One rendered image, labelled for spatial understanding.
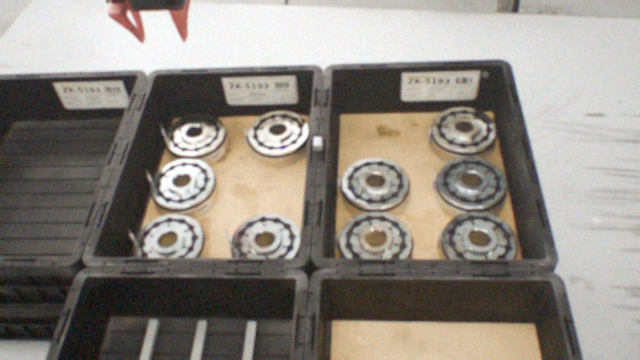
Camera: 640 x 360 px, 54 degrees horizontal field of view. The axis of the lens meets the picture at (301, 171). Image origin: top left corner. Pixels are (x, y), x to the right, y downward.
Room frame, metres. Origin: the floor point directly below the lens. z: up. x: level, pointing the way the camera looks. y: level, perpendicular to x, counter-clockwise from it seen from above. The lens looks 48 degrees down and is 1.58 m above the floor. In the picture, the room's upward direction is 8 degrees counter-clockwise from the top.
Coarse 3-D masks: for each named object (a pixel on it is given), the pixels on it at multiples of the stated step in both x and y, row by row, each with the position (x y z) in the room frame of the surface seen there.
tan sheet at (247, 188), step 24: (240, 120) 0.83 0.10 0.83; (240, 144) 0.77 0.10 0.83; (216, 168) 0.72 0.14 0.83; (240, 168) 0.71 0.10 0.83; (264, 168) 0.70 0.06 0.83; (288, 168) 0.70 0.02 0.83; (240, 192) 0.66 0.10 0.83; (264, 192) 0.65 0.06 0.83; (288, 192) 0.64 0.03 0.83; (216, 216) 0.62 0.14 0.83; (240, 216) 0.61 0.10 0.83; (288, 216) 0.60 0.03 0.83; (216, 240) 0.57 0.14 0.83
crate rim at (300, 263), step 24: (168, 72) 0.86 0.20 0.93; (192, 72) 0.85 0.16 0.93; (216, 72) 0.84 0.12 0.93; (240, 72) 0.84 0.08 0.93; (264, 72) 0.83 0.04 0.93; (288, 72) 0.82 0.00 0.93; (312, 72) 0.81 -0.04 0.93; (144, 96) 0.82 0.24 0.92; (312, 96) 0.75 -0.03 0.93; (312, 120) 0.69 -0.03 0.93; (120, 168) 0.65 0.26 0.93; (312, 168) 0.60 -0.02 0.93; (312, 192) 0.55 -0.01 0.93; (96, 216) 0.56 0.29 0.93; (312, 216) 0.51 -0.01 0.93; (96, 240) 0.52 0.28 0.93; (96, 264) 0.48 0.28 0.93; (120, 264) 0.48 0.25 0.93; (144, 264) 0.47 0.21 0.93; (168, 264) 0.47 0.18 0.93; (192, 264) 0.46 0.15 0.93; (216, 264) 0.46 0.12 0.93; (240, 264) 0.45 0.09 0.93; (264, 264) 0.45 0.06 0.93; (288, 264) 0.44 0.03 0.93
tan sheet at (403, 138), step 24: (360, 120) 0.78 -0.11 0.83; (384, 120) 0.78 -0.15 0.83; (408, 120) 0.77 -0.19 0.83; (432, 120) 0.76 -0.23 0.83; (360, 144) 0.73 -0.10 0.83; (384, 144) 0.72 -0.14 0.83; (408, 144) 0.71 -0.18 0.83; (408, 168) 0.66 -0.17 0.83; (432, 168) 0.65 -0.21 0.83; (432, 192) 0.61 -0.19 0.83; (336, 216) 0.58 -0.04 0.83; (408, 216) 0.57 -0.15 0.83; (432, 216) 0.56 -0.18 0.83; (504, 216) 0.54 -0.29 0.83; (432, 240) 0.52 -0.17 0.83
